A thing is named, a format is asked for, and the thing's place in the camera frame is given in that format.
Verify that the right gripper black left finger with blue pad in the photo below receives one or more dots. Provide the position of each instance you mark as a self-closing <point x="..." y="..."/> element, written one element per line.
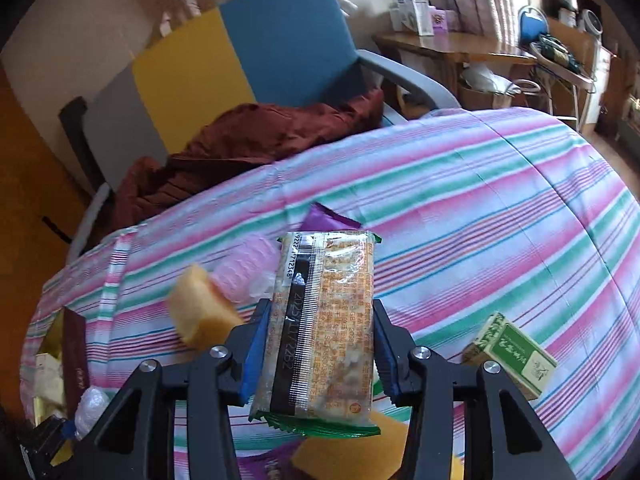
<point x="134" y="437"/>

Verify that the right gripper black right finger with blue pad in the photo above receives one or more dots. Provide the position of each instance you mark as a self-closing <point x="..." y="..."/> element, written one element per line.
<point x="503" y="436"/>

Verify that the purple snack wrapper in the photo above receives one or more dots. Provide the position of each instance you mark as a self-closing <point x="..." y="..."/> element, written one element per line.
<point x="274" y="464"/>

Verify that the yellow sponge block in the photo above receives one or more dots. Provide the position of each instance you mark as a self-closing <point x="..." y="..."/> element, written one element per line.
<point x="202" y="315"/>

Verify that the orange cracker packet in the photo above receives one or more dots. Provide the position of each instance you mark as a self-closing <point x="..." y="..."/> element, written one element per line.
<point x="318" y="359"/>

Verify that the green tea box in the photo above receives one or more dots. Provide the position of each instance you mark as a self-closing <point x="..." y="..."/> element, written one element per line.
<point x="527" y="364"/>

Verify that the dark red storage box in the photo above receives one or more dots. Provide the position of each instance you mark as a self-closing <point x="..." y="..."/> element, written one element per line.
<point x="61" y="367"/>

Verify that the flat yellow sponge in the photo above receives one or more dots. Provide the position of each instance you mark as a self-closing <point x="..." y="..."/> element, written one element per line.
<point x="376" y="457"/>

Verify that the green bordered snack packet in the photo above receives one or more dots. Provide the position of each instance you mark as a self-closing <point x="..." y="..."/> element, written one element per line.
<point x="316" y="427"/>

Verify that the pink plastic bottle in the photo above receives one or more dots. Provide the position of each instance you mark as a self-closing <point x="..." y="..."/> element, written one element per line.
<point x="247" y="274"/>

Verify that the striped bed cover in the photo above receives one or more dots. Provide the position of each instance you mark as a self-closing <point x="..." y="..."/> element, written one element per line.
<point x="505" y="211"/>

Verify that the purple snack pouch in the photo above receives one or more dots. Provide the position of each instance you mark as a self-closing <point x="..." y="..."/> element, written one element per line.
<point x="320" y="218"/>

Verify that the dark red garment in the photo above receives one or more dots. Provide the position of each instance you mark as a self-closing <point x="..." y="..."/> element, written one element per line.
<point x="242" y="139"/>

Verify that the wooden desk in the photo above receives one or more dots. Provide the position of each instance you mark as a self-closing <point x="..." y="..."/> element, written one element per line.
<point x="451" y="50"/>

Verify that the pink box on desk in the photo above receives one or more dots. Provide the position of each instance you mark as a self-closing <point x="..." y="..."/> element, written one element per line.
<point x="444" y="21"/>

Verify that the blue yellow grey chair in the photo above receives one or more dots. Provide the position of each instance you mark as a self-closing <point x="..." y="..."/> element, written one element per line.
<point x="285" y="52"/>

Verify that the white carton on desk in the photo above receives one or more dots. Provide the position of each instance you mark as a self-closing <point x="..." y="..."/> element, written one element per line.
<point x="412" y="16"/>

